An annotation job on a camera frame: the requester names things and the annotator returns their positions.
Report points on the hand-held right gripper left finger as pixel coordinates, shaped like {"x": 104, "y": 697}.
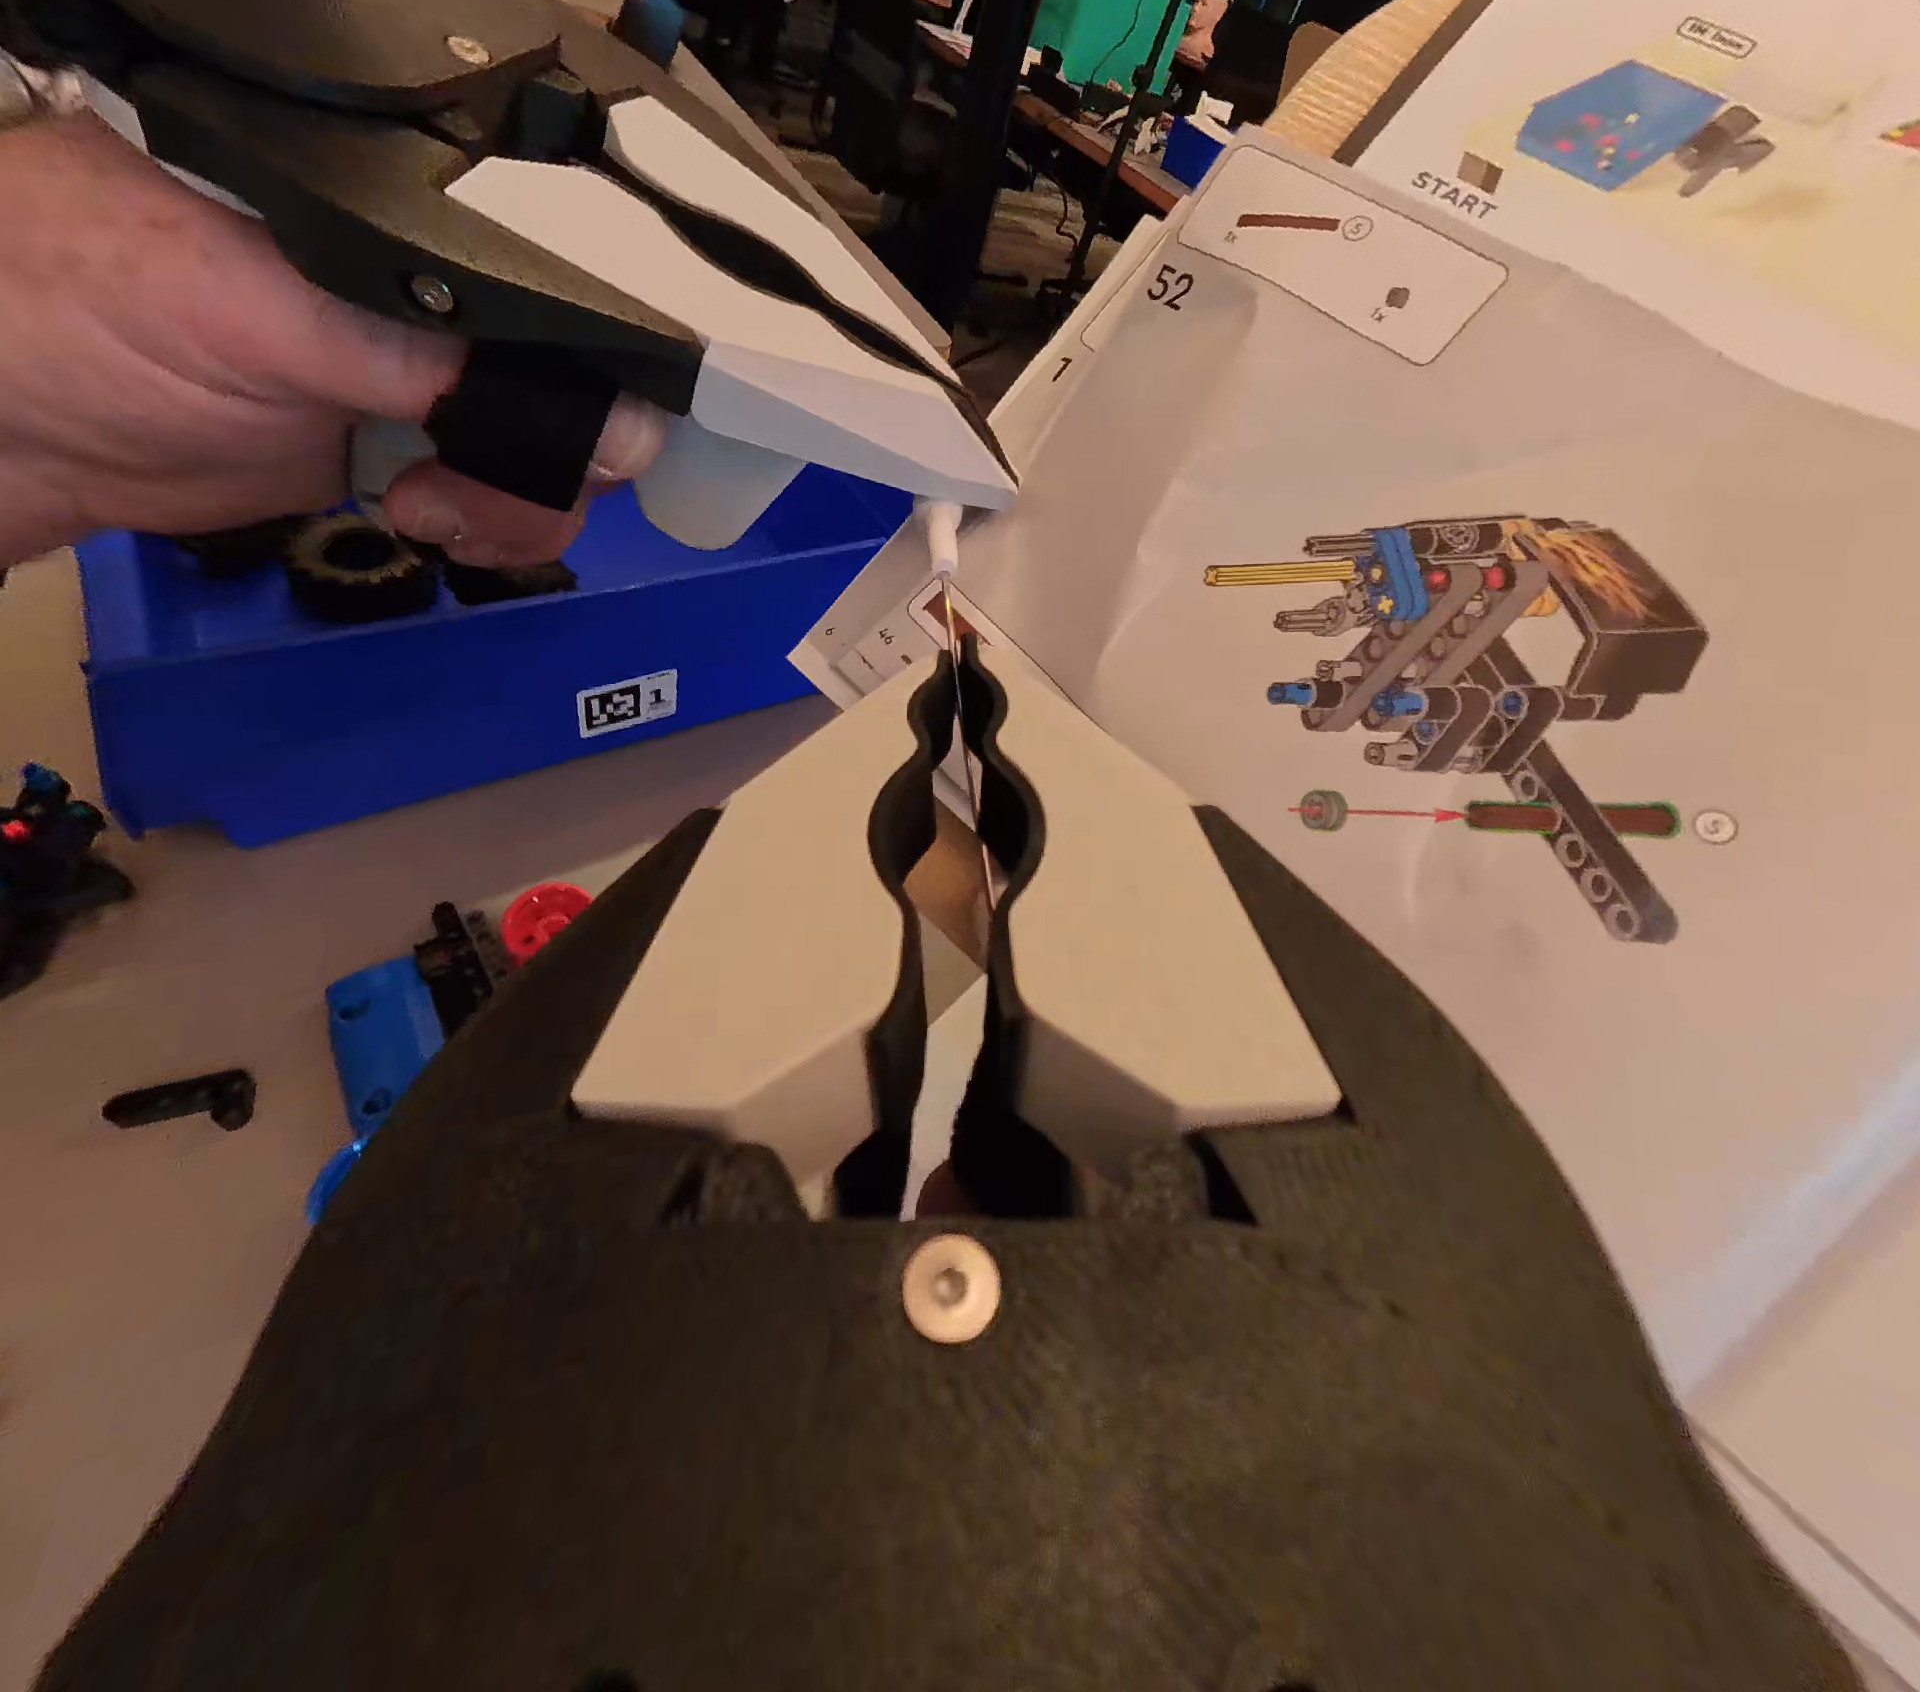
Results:
{"x": 750, "y": 973}

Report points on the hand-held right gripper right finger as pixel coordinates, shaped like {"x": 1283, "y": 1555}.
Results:
{"x": 1170, "y": 973}

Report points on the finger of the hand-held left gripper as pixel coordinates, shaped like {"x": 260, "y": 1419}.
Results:
{"x": 840, "y": 433}
{"x": 750, "y": 186}

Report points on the light grey bushing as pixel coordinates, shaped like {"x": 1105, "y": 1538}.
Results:
{"x": 943, "y": 539}

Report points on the building instruction booklet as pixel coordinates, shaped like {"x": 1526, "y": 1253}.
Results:
{"x": 1499, "y": 1123}

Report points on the grey desk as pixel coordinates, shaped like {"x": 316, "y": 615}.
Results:
{"x": 181, "y": 1272}

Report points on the person's left hand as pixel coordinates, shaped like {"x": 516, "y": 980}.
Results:
{"x": 150, "y": 373}

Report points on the red toy wheel hub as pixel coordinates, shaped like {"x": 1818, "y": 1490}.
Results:
{"x": 541, "y": 921}

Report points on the black toy tyre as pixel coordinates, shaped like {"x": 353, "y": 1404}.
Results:
{"x": 316, "y": 582}
{"x": 227, "y": 550}
{"x": 511, "y": 582}

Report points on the blue curved panel piece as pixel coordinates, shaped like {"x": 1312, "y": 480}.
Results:
{"x": 375, "y": 1047}

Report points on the green box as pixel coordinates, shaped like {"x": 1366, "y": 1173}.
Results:
{"x": 1110, "y": 11}

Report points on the blue storage bin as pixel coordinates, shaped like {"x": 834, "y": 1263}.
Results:
{"x": 375, "y": 733}

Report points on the scattered black toy beams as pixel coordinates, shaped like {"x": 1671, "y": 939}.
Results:
{"x": 181, "y": 1101}

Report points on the small black brick assembly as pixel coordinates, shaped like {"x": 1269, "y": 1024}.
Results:
{"x": 53, "y": 852}

